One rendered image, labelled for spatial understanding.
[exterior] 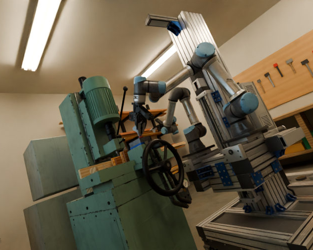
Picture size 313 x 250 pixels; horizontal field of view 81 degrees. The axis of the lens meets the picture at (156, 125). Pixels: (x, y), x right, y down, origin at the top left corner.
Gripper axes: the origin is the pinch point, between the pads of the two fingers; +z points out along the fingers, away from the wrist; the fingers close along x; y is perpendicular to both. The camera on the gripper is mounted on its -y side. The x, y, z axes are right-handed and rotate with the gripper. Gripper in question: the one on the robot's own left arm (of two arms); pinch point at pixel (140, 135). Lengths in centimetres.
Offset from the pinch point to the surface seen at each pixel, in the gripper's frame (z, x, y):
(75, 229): 61, 30, 25
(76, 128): 0.1, 18.6, 44.9
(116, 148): 8.7, 11.1, 10.0
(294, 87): -53, -318, -52
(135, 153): 7.9, 10.4, -6.6
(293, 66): -89, -317, -46
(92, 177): 17.1, 33.4, -0.7
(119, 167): 13.5, 21.0, -6.5
